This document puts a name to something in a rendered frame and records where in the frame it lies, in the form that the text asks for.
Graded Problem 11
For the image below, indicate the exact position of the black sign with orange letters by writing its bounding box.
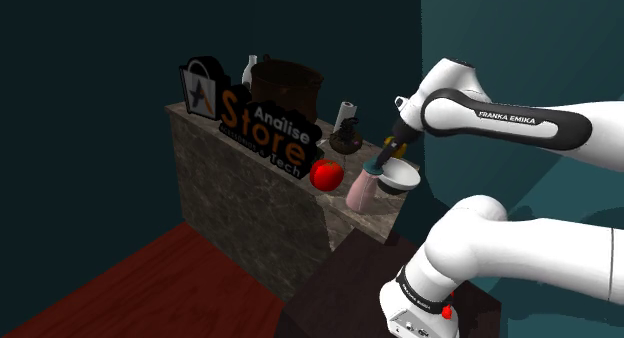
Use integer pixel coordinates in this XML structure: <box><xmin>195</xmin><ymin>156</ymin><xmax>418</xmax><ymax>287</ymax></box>
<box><xmin>178</xmin><ymin>55</ymin><xmax>324</xmax><ymax>181</ymax></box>

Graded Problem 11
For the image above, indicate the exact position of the yellow object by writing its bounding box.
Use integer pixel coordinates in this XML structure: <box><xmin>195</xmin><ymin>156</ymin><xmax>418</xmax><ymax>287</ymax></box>
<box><xmin>382</xmin><ymin>135</ymin><xmax>409</xmax><ymax>160</ymax></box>

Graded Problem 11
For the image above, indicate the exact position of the marble counter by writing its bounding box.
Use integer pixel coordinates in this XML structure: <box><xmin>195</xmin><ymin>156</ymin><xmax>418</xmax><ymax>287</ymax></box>
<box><xmin>164</xmin><ymin>101</ymin><xmax>421</xmax><ymax>303</ymax></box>

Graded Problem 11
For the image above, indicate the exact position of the dark brown pot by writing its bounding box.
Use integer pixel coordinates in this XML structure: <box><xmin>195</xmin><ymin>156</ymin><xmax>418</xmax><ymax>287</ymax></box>
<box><xmin>250</xmin><ymin>54</ymin><xmax>325</xmax><ymax>126</ymax></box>

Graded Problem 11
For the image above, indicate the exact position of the white paper towel roll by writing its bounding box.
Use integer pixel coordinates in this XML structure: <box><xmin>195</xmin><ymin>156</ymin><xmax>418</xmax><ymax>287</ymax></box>
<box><xmin>333</xmin><ymin>101</ymin><xmax>359</xmax><ymax>133</ymax></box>

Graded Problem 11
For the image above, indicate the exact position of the pink bottle with teal cap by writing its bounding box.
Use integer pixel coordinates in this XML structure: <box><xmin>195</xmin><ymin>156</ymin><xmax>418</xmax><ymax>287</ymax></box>
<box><xmin>345</xmin><ymin>160</ymin><xmax>386</xmax><ymax>214</ymax></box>

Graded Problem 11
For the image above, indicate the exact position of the dark figure on round base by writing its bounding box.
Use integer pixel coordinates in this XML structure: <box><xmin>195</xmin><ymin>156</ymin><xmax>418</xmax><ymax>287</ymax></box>
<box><xmin>329</xmin><ymin>116</ymin><xmax>363</xmax><ymax>156</ymax></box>

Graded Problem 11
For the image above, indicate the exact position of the red tomato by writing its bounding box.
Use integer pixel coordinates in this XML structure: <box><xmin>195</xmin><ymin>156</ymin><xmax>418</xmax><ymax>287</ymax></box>
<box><xmin>309</xmin><ymin>158</ymin><xmax>345</xmax><ymax>192</ymax></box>

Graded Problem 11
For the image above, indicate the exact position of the white vase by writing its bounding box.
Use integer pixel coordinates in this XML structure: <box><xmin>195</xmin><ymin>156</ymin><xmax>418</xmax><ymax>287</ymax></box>
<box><xmin>241</xmin><ymin>54</ymin><xmax>259</xmax><ymax>91</ymax></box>

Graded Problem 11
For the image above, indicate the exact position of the white bowl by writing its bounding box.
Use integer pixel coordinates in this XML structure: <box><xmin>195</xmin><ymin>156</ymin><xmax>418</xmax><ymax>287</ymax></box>
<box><xmin>377</xmin><ymin>159</ymin><xmax>421</xmax><ymax>197</ymax></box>

